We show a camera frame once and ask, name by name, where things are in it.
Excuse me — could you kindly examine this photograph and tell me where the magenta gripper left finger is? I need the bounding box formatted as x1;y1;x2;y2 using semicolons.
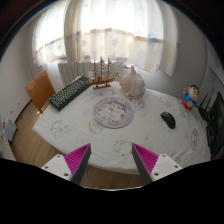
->
42;144;91;185

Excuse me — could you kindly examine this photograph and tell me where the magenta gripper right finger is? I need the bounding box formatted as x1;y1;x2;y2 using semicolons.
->
132;144;182;185

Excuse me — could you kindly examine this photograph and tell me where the black computer mouse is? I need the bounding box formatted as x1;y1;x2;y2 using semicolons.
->
160;112;176;129

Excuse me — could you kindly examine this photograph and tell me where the round purple mouse pad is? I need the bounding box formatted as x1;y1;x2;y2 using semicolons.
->
93;97;134;129

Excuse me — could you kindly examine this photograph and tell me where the black keyboard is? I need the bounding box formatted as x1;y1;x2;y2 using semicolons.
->
49;76;91;111

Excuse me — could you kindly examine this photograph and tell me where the cartoon boy figurine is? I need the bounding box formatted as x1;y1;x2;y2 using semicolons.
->
181;85;199;110

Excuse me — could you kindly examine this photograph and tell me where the large white conch shell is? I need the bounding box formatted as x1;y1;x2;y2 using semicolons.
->
120;66;145;99

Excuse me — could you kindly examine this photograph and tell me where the wooden chair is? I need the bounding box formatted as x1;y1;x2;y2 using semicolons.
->
25;71;55;113

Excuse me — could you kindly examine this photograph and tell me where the wooden model sailing ship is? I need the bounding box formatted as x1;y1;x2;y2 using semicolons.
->
89;59;118;89

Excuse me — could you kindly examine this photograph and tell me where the white radiator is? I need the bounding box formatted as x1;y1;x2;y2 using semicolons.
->
58;62;124;86

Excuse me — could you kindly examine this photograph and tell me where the sheer white curtain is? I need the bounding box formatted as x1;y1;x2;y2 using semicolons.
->
32;0;179;75

